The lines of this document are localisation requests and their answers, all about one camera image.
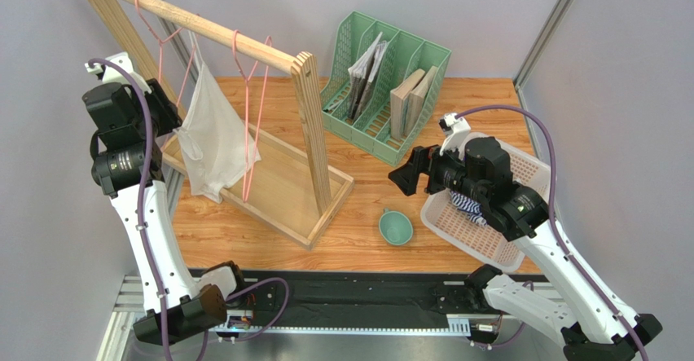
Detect blue white striped tank top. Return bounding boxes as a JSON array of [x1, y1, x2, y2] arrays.
[[450, 191, 487, 227]]

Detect pink wire hanger with white top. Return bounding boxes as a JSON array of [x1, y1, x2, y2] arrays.
[[134, 0, 200, 150]]

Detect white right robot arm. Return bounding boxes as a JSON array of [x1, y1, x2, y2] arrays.
[[389, 137, 663, 360]]

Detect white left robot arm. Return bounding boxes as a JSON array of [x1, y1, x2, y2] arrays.
[[82, 79, 237, 345]]

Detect white plastic basket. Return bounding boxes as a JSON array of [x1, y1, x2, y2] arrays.
[[419, 141, 551, 273]]

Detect green ceramic cup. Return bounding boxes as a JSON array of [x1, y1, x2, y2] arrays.
[[378, 208, 414, 246]]

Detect beige books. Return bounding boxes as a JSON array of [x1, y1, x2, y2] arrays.
[[389, 65, 438, 140]]

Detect green plastic file organizer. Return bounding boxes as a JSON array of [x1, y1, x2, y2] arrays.
[[320, 11, 451, 166]]

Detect wooden clothes rack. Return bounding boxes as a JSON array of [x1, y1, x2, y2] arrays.
[[88, 0, 354, 249]]

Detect grey striped folded cloth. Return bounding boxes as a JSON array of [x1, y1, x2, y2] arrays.
[[347, 32, 389, 122]]

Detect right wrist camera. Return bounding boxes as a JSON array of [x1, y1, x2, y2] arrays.
[[438, 112, 471, 156]]

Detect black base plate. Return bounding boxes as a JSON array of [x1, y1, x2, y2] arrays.
[[178, 267, 521, 330]]

